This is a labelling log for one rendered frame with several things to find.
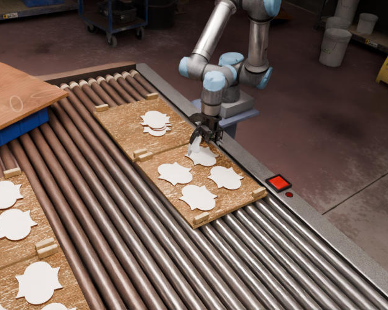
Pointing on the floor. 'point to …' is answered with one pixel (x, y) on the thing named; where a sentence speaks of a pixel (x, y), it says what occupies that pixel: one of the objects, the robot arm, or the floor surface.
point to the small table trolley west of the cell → (92, 21)
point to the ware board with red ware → (281, 16)
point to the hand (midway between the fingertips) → (202, 150)
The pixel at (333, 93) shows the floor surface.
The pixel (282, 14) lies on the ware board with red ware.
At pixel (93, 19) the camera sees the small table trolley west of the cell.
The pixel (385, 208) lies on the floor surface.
